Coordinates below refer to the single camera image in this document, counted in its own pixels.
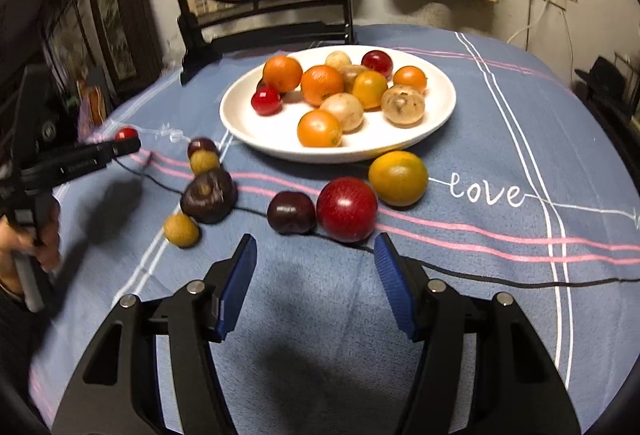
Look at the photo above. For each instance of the tan round fruit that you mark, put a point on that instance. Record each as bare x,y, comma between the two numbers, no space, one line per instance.
346,109
349,74

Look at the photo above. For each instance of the red cherry tomato back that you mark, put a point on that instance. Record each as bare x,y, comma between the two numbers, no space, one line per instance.
126,133

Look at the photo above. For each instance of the small orange mandarin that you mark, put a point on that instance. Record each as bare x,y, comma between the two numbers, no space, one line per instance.
369,87

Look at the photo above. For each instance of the large dark mangosteen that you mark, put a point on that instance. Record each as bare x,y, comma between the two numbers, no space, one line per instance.
210,197

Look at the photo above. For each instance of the black hat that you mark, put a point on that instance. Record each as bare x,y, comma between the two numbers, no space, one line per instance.
604,77

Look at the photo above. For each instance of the dark purple plum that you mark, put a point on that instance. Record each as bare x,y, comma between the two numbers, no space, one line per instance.
291,213

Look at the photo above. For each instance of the blue striped tablecloth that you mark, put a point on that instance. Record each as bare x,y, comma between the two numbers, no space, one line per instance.
527,196

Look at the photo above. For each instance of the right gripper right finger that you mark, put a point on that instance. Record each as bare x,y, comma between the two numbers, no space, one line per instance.
516,387

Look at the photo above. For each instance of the pale yellow round fruit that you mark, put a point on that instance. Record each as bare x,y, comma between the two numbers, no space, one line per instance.
337,60

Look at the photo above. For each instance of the big red plum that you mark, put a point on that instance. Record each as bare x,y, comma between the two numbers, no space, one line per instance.
380,62

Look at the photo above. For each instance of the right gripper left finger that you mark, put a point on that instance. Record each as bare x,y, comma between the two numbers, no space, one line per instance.
115,387

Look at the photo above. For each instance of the framed painting dark wood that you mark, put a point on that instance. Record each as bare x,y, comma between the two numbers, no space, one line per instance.
129,45

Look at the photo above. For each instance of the person left hand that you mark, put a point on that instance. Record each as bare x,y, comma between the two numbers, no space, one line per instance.
18,239

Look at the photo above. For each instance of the white oval plate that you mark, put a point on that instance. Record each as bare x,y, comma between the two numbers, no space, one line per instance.
276,135

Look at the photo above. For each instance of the small yellow fruit back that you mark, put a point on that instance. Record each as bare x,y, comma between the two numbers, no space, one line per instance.
203,161

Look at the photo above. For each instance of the yellow-green orange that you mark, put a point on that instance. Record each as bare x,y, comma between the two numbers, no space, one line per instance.
399,178

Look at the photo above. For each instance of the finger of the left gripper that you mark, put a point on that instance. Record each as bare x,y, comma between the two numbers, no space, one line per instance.
80,161

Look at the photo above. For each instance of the orange kumquat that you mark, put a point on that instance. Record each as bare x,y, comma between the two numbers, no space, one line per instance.
411,76

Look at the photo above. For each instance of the large tan passion fruit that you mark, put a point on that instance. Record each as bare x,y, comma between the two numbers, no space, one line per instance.
403,105

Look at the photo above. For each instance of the small dark plum back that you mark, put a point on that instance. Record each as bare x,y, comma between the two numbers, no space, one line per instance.
202,143

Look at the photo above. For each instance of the large orange mandarin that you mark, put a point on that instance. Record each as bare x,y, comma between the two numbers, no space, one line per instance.
283,73

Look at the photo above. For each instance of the small yellow-green longan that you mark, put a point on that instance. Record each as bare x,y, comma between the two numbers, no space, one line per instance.
181,231

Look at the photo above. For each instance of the red cherry tomato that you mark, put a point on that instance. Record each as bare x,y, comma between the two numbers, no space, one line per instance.
126,133
266,101

